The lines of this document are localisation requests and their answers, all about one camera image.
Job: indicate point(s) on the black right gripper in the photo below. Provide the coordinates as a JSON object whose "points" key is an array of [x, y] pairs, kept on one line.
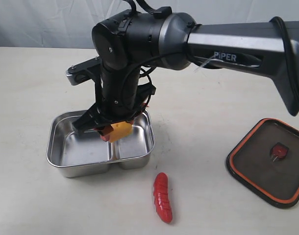
{"points": [[118, 98]]}

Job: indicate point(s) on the yellow toy cheese wedge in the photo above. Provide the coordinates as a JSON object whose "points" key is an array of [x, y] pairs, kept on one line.
{"points": [[120, 130]]}

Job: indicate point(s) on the red toy sausage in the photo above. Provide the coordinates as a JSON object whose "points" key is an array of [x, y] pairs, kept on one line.
{"points": [[161, 198]]}

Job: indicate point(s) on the transparent lid with orange valve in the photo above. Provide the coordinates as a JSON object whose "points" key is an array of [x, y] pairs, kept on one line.
{"points": [[266, 161]]}

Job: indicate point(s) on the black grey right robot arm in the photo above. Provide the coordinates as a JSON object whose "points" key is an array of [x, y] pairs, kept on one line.
{"points": [[131, 45]]}

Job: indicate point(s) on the stainless steel lunch box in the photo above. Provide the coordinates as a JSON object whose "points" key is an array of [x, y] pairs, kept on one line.
{"points": [[76, 155]]}

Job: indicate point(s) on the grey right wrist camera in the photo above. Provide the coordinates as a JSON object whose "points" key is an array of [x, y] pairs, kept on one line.
{"points": [[84, 71]]}

